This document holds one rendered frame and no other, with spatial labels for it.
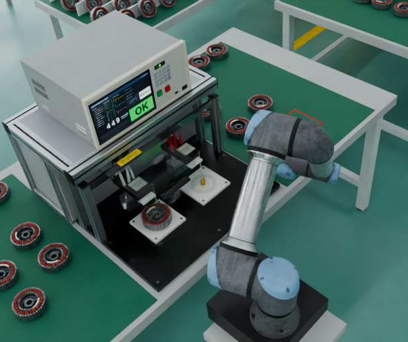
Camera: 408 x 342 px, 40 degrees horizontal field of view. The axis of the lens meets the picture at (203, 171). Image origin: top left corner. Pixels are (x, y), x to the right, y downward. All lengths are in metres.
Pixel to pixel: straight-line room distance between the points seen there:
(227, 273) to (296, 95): 1.25
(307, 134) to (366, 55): 2.75
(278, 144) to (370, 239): 1.51
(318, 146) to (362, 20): 1.68
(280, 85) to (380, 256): 0.99
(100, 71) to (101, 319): 0.81
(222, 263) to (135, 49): 0.82
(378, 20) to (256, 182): 1.80
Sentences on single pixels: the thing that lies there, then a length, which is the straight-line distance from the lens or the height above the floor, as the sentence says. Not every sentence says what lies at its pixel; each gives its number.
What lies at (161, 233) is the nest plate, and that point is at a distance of 2.06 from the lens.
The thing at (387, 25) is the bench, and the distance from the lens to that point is 3.20.
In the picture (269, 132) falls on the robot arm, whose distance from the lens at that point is 1.62.
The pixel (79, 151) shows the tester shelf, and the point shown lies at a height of 1.11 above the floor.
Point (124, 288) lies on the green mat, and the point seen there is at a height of 0.75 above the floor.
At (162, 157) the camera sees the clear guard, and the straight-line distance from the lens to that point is 1.92.
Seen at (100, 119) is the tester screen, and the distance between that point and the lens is 1.87.
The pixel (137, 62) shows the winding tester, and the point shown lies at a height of 1.32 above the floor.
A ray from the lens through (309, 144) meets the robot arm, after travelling 1.61.
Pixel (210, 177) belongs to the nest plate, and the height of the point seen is 0.78.
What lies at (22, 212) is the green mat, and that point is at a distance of 2.34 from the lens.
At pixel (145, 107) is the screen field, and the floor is 1.16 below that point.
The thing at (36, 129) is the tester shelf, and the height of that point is 1.11.
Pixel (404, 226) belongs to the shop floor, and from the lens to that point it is 3.14.
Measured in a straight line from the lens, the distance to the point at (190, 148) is 2.15.
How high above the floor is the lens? 2.35
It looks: 44 degrees down
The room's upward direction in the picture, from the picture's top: 7 degrees counter-clockwise
